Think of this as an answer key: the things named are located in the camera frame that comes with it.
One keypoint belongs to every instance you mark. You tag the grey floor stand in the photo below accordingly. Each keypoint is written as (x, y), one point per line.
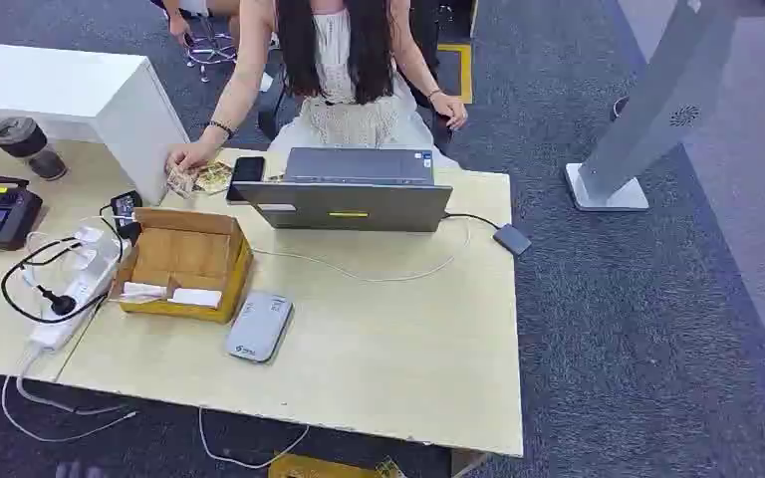
(660, 105)

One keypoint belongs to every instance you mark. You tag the wooden card box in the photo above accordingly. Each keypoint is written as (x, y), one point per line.
(184, 254)

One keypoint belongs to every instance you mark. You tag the black power adapter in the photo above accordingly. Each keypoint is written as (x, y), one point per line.
(125, 208)

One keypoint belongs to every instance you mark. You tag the person seated across desk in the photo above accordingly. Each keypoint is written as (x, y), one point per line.
(349, 79)

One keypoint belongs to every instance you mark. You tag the person's left hand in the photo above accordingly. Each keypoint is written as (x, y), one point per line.
(452, 107)

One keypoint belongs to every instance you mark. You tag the yellow box under desk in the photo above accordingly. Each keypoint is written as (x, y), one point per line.
(316, 468)

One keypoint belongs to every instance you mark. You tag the small grey external drive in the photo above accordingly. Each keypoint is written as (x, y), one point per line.
(512, 239)

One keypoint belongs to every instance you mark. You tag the dark coffee cup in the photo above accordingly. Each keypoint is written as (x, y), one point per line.
(23, 140)

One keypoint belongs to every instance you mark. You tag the wooden desk leg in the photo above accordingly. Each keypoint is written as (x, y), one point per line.
(467, 463)

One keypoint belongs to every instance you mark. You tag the grey laptop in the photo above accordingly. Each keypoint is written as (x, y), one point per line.
(349, 204)

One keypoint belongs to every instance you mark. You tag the chrome chair base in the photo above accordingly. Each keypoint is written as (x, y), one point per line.
(211, 49)

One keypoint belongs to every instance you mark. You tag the silver power bank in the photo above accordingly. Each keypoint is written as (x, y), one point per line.
(260, 326)

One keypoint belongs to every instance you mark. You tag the black smartphone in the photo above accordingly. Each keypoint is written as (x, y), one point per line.
(248, 173)

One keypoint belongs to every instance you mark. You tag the person's right hand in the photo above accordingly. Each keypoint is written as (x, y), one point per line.
(191, 155)

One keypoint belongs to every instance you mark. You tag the white box cabinet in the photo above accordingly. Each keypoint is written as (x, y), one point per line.
(59, 86)

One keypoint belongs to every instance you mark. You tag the white power strip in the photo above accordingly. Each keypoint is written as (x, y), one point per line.
(85, 277)

